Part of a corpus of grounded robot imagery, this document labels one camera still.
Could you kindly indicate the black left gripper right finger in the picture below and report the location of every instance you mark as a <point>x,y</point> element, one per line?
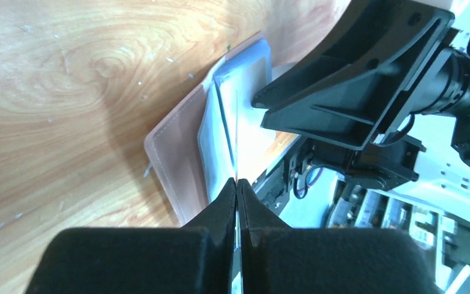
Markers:
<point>277,258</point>

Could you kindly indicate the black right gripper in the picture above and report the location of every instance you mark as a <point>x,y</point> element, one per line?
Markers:
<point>357,93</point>

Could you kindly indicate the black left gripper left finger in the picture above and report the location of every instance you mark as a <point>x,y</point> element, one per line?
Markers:
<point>196,258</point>

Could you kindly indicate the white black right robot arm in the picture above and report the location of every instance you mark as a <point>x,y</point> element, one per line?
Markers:
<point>441,170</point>

